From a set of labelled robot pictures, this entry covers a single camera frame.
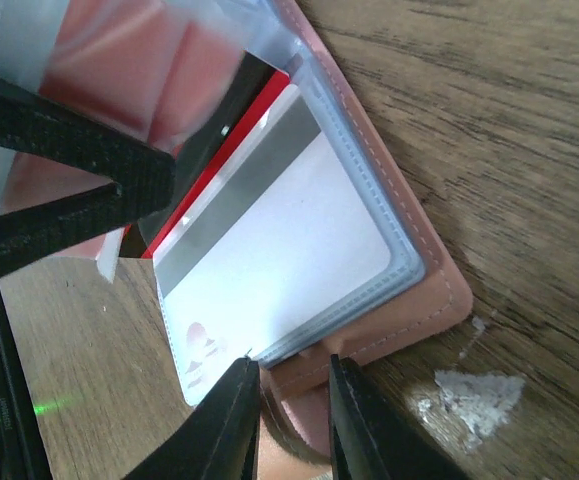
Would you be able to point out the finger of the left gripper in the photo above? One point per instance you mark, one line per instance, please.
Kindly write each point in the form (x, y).
(92, 179)

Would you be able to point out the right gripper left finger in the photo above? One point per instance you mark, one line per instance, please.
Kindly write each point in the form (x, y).
(220, 439)

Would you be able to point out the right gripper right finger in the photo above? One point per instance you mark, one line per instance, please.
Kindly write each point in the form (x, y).
(369, 439)

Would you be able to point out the pink card holder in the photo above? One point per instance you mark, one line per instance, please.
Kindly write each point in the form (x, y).
(157, 71)

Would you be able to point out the white card edge-on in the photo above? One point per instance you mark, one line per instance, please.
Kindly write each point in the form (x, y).
(279, 236)

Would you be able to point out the red card black stripe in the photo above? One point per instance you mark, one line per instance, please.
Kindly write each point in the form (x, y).
(201, 157)

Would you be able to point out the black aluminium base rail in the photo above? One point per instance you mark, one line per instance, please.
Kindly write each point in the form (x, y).
(4, 390)

